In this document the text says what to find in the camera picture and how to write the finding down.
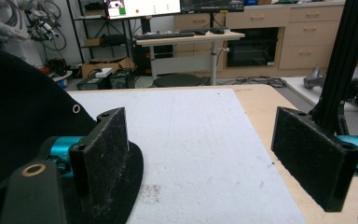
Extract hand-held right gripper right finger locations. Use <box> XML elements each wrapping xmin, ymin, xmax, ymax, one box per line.
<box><xmin>270</xmin><ymin>106</ymin><xmax>358</xmax><ymax>213</ymax></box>

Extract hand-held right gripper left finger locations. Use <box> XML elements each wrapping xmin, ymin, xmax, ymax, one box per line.
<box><xmin>69</xmin><ymin>106</ymin><xmax>130</xmax><ymax>218</ymax></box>

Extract black computer case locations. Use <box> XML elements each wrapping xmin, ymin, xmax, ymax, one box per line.
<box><xmin>76</xmin><ymin>69</ymin><xmax>135</xmax><ymax>91</ymax></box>

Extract small white box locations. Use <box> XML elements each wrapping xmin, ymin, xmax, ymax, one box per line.
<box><xmin>94</xmin><ymin>67</ymin><xmax>114</xmax><ymax>78</ymax></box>

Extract white foam board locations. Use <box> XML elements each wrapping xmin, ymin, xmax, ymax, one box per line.
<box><xmin>68</xmin><ymin>88</ymin><xmax>307</xmax><ymax>224</ymax></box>

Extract brown cardboard box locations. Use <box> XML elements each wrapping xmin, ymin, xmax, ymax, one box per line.
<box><xmin>81</xmin><ymin>57</ymin><xmax>136</xmax><ymax>79</ymax></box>

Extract black metal stand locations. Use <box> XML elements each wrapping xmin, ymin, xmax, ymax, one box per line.
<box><xmin>310</xmin><ymin>0</ymin><xmax>358</xmax><ymax>135</ymax></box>

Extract black round stool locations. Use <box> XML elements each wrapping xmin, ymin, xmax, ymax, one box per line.
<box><xmin>152</xmin><ymin>73</ymin><xmax>203</xmax><ymax>89</ymax></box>

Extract beige drawer cabinet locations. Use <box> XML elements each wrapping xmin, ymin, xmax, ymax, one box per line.
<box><xmin>173</xmin><ymin>2</ymin><xmax>347</xmax><ymax>77</ymax></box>

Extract black shelf rack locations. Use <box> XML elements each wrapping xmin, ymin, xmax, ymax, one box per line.
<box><xmin>66</xmin><ymin>0</ymin><xmax>138</xmax><ymax>63</ymax></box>

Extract black keyboard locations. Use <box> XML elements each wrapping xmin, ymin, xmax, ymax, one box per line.
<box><xmin>135</xmin><ymin>32</ymin><xmax>196</xmax><ymax>41</ymax></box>

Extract light wooden office desk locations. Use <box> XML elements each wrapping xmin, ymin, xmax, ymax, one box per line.
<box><xmin>135</xmin><ymin>31</ymin><xmax>246</xmax><ymax>87</ymax></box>

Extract computer monitor with white screen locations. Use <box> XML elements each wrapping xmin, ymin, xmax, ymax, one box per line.
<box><xmin>105</xmin><ymin>0</ymin><xmax>182</xmax><ymax>21</ymax></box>

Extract computer monitor with dark screen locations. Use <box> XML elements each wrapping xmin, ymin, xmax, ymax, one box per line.
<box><xmin>180</xmin><ymin>0</ymin><xmax>245</xmax><ymax>14</ymax></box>

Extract black cables on floor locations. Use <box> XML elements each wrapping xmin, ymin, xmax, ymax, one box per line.
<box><xmin>219</xmin><ymin>76</ymin><xmax>289</xmax><ymax>89</ymax></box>

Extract white robot arm with cables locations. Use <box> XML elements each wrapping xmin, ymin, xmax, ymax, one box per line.
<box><xmin>0</xmin><ymin>0</ymin><xmax>67</xmax><ymax>52</ymax></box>

